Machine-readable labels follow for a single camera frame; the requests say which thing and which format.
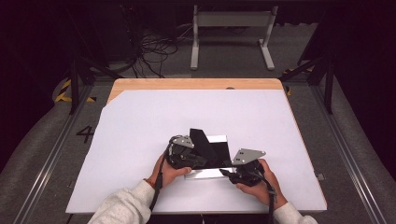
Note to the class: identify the yellow and black floor tape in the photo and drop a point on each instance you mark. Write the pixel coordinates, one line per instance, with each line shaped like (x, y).
(63, 90)

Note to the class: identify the wooden table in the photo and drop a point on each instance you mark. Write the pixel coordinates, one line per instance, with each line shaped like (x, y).
(193, 83)

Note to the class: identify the dark table grommet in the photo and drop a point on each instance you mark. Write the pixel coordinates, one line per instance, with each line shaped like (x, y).
(230, 88)

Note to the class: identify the grey metal stand frame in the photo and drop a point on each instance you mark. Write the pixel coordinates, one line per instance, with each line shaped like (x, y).
(232, 19)

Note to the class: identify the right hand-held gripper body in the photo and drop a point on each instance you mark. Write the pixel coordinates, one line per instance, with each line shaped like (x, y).
(247, 157)

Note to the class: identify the grey floor rail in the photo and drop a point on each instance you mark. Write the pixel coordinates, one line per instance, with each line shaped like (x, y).
(49, 161)
(348, 161)

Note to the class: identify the person's right hand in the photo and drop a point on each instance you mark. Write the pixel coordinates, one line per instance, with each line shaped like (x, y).
(264, 189)

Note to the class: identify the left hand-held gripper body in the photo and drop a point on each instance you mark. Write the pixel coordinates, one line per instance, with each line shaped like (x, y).
(183, 152)

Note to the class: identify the black metal stand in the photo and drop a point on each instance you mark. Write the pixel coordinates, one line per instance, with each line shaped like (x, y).
(327, 81)
(74, 81)

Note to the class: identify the person's left hand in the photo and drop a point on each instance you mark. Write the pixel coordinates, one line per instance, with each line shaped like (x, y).
(169, 174)

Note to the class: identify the white table cover sheet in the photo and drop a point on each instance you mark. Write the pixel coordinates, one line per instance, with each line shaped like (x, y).
(186, 109)

